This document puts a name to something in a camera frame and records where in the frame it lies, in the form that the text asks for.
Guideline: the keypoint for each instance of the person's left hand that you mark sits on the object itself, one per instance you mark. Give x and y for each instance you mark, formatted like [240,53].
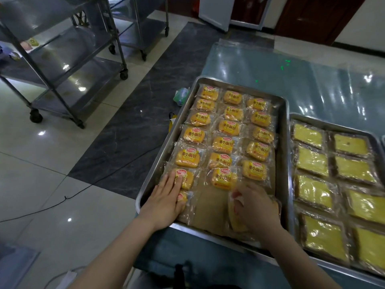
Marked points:
[164,207]

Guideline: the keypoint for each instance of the person's right hand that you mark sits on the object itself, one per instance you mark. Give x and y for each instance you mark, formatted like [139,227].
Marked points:
[260,213]

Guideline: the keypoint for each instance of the small packaged bread bun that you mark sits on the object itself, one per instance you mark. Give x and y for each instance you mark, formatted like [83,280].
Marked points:
[205,104]
[257,104]
[232,97]
[236,224]
[182,197]
[209,93]
[233,113]

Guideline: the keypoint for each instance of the yellow cake slice packets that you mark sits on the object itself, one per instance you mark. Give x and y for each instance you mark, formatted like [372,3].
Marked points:
[314,192]

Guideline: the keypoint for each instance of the steel tray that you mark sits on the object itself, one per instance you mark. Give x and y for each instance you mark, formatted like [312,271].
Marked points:
[282,141]
[315,121]

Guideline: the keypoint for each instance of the small yellow bun packets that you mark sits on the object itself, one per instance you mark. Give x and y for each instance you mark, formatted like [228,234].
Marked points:
[222,144]

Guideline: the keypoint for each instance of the person's right forearm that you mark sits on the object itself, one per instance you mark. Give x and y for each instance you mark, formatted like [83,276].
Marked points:
[300,264]

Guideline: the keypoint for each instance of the person's left forearm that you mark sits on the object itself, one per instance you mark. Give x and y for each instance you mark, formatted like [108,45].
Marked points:
[114,258]

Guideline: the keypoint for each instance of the crumpled green plastic bag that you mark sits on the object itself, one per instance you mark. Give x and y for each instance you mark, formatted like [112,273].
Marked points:
[181,96]

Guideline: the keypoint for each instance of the plastic covered teal tablecloth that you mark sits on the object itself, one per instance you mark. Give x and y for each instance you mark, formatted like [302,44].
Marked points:
[300,84]

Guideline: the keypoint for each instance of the pale blue sheet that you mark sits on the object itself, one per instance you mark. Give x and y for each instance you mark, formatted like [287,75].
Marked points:
[16,264]

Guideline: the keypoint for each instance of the metal trolley cart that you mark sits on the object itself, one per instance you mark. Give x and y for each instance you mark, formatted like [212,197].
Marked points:
[69,54]
[141,33]

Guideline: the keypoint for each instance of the white framed door leaf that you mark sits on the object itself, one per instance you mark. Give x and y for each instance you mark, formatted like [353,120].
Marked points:
[215,12]

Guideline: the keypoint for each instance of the dark wooden door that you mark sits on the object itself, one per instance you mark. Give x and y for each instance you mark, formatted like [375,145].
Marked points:
[315,18]

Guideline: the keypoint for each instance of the aluminium framed glass door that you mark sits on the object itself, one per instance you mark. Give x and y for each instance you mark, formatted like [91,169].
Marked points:
[249,10]

